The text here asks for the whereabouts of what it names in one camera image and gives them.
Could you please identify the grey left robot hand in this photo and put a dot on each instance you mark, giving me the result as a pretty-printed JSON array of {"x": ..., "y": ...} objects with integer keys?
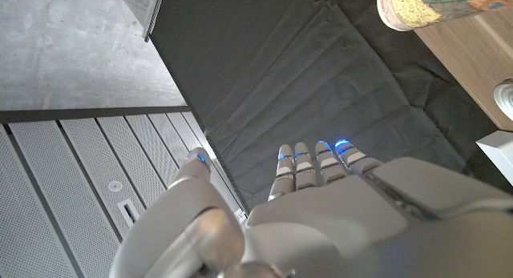
[{"x": 320, "y": 230}]

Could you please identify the colourful map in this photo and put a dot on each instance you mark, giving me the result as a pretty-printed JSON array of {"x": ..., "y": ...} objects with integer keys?
[{"x": 433, "y": 5}]

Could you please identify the soup can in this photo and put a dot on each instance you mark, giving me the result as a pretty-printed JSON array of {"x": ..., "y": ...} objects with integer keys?
[{"x": 506, "y": 99}]

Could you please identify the black backdrop curtain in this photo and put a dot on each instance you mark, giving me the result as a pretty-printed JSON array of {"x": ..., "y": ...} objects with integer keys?
[{"x": 300, "y": 81}]

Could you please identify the rectangular ceiling vent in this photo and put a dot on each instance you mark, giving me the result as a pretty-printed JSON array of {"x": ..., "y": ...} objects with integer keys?
[{"x": 130, "y": 213}]

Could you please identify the white power box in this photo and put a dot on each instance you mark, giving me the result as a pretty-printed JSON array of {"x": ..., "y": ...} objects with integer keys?
[{"x": 499, "y": 154}]

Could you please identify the round white ceiling detector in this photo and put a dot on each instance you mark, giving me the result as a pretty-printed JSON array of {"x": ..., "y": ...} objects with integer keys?
[{"x": 115, "y": 186}]

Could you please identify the metal backdrop frame bar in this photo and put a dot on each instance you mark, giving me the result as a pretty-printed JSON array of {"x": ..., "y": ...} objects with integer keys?
[{"x": 154, "y": 13}]

